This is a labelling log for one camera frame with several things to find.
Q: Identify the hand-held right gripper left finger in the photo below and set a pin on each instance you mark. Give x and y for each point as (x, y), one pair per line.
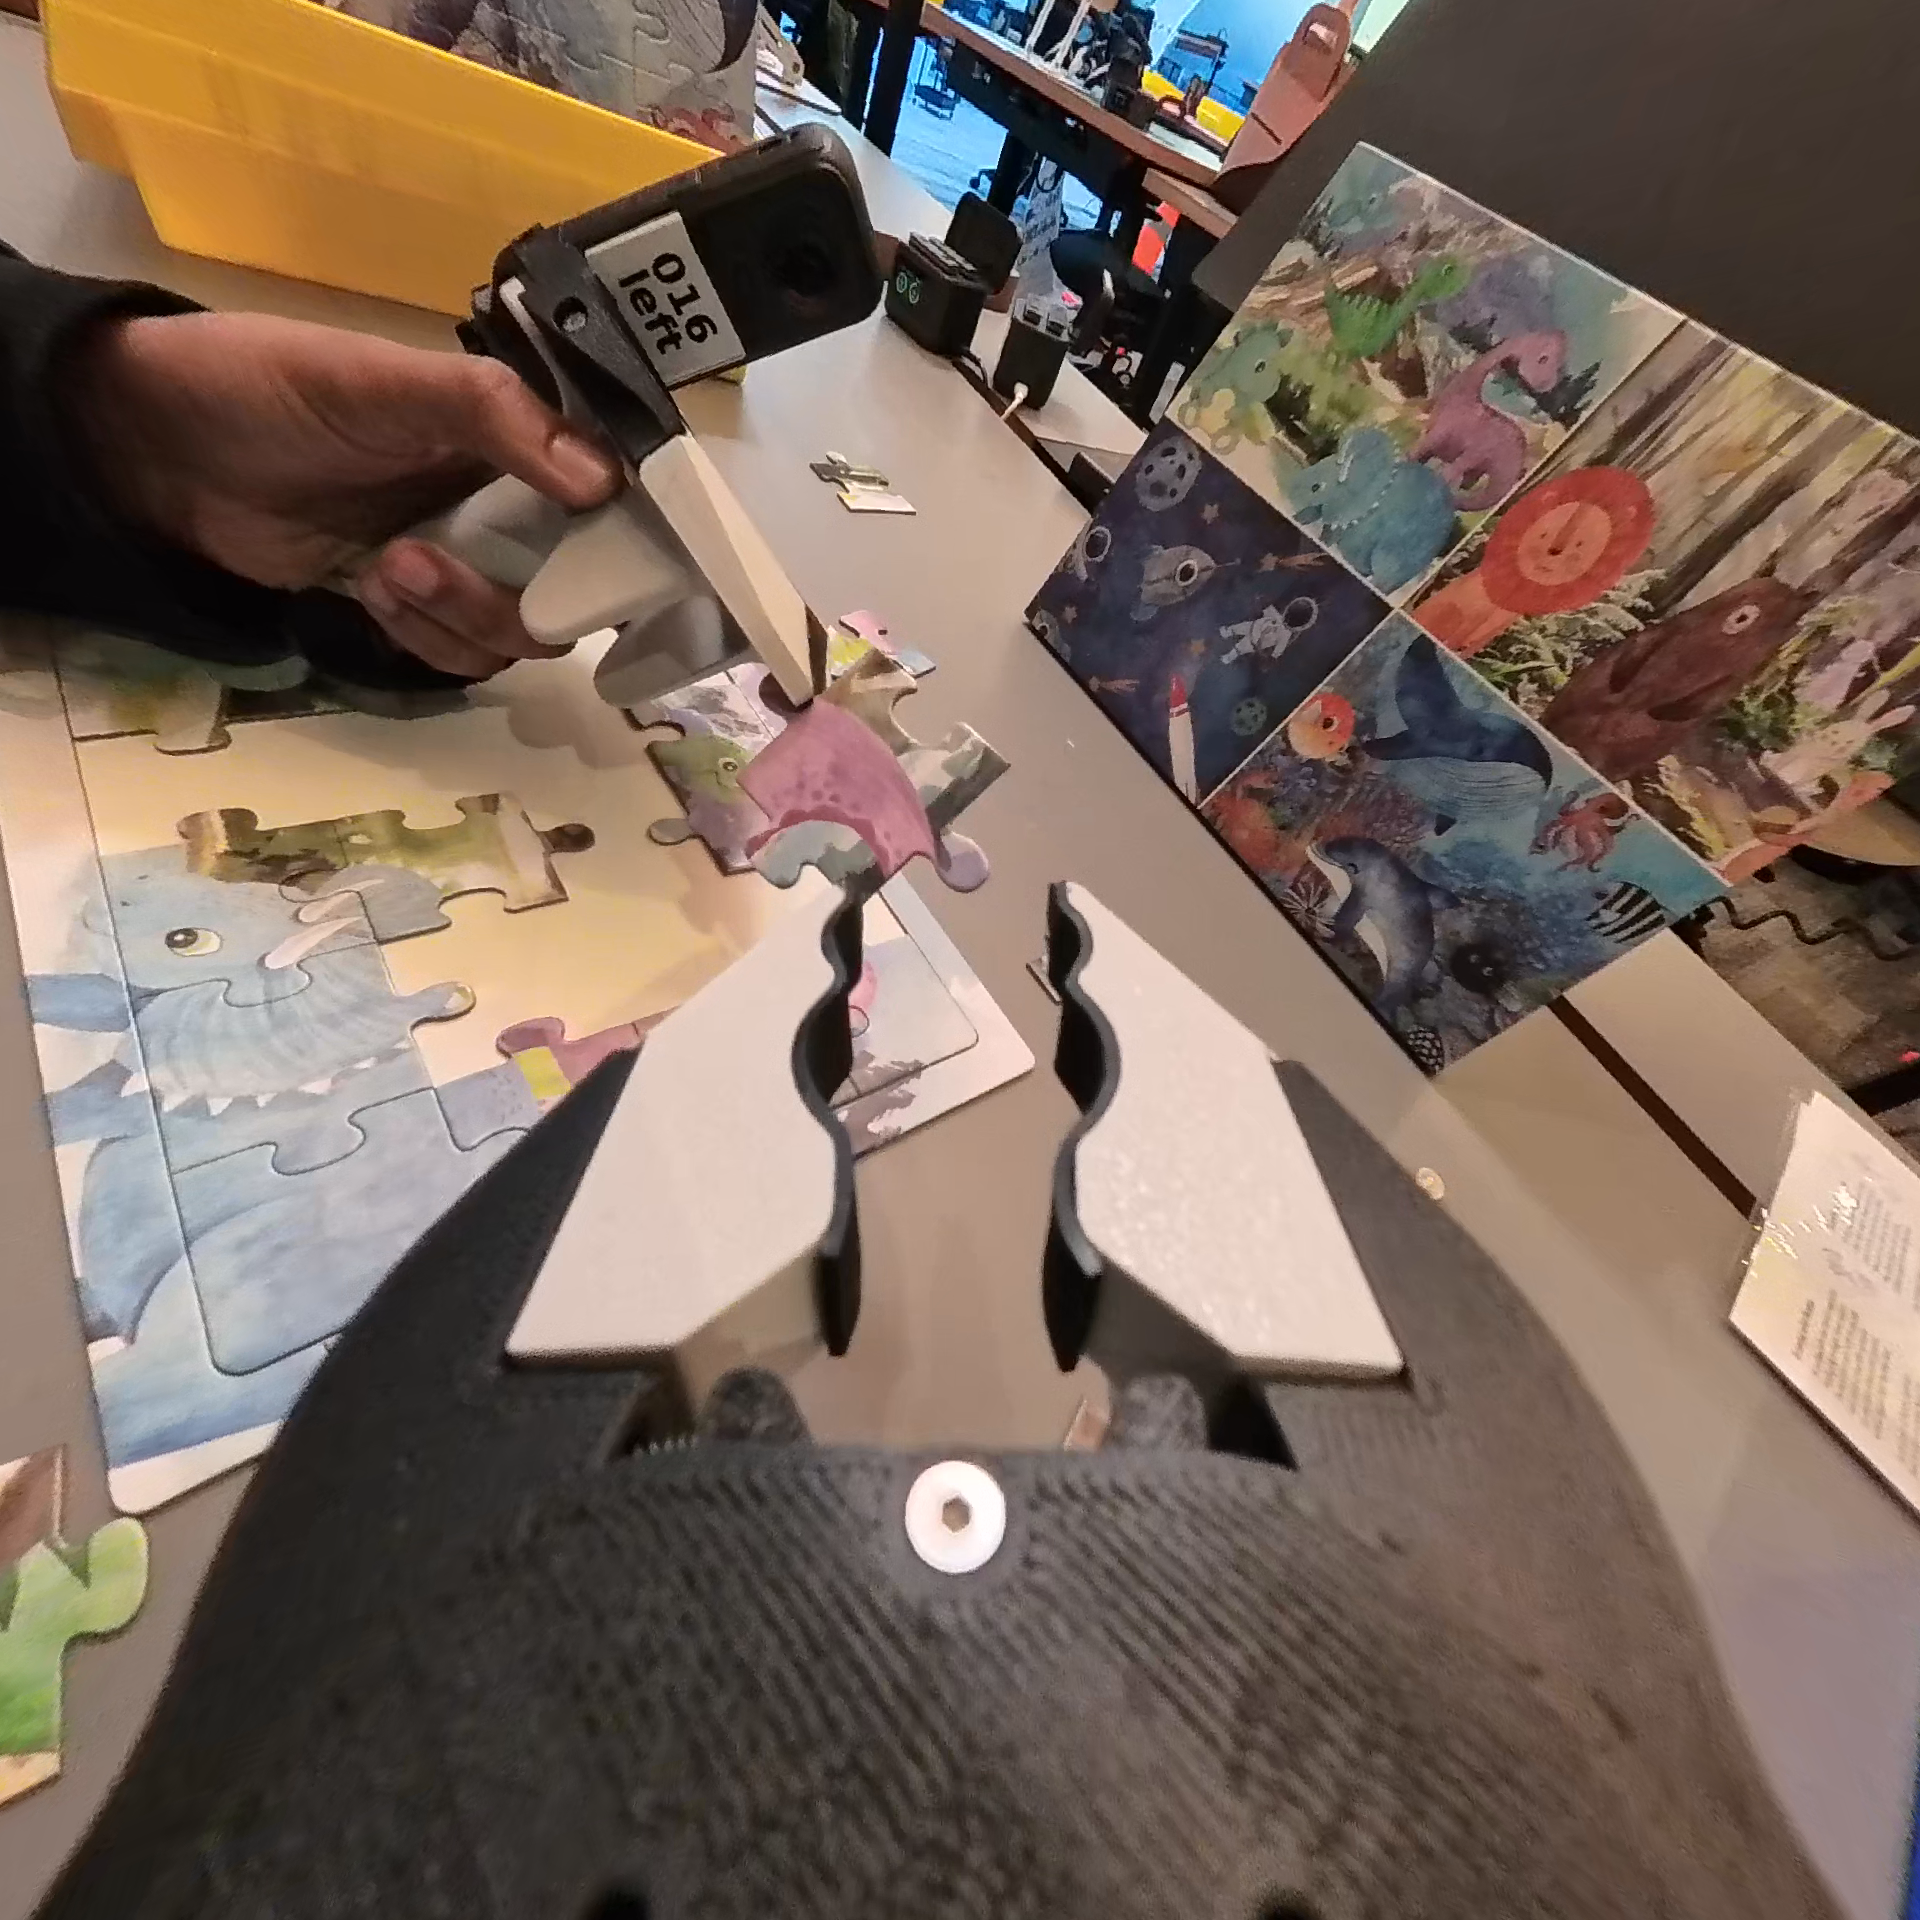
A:
(675, 1201)

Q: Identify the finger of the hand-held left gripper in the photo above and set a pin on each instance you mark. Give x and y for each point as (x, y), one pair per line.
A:
(735, 570)

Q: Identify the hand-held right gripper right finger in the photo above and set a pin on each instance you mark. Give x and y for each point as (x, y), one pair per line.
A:
(1230, 1215)

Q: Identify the purple blue green puzzle piece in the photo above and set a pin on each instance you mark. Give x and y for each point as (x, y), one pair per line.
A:
(580, 1050)

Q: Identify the dinosaur puzzle tray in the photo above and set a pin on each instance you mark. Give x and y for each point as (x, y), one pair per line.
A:
(452, 779)

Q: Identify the blue triceratops head puzzle piece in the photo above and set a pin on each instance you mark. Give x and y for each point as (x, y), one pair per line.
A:
(182, 931)

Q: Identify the teal dinosaur puzzle piece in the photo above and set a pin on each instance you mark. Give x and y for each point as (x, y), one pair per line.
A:
(149, 691)

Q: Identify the person's left forearm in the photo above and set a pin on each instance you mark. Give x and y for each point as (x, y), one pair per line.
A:
(61, 451)

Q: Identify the person's left hand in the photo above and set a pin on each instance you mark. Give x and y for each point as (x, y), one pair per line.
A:
(301, 434)

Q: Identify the light blue white puzzle piece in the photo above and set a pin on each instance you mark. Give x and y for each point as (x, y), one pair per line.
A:
(863, 482)

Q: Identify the pink yellow blue puzzle piece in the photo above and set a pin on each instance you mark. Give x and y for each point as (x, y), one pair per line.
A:
(886, 646)

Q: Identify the black display device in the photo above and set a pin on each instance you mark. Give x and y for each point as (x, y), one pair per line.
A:
(939, 284)

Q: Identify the green dinosaur head puzzle piece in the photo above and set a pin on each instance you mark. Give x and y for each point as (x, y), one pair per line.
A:
(704, 764)

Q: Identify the sea animal puzzle board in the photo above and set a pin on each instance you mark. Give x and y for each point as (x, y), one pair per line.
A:
(600, 60)

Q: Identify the brown grey puzzle piece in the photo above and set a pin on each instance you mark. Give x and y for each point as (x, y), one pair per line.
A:
(1044, 971)

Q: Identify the pink dinosaur head puzzle piece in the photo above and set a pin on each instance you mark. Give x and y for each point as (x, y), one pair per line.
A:
(915, 1003)

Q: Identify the black charger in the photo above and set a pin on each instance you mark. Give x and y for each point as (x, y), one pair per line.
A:
(1037, 352)

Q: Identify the storage shelves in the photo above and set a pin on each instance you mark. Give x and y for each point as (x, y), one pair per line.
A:
(1051, 89)

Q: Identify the blue dinosaur body puzzle piece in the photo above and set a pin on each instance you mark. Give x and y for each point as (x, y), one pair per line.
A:
(301, 1231)

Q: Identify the yellow plastic bin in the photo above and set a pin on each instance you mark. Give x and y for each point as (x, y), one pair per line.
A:
(301, 166)

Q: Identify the paper instruction sheet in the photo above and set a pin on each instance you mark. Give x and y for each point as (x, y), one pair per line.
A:
(1846, 1320)

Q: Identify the illustrated puzzle box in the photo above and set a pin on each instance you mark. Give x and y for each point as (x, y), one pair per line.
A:
(1426, 599)

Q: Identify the black office chair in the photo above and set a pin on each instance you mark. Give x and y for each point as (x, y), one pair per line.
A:
(1829, 974)

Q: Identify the wooden chair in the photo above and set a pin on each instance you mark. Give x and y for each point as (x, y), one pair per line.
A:
(1829, 840)

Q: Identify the green dinosaur brown puzzle piece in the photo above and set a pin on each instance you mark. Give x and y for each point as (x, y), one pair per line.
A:
(61, 1634)

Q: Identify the black monitor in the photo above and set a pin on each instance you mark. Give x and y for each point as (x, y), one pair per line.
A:
(1651, 150)

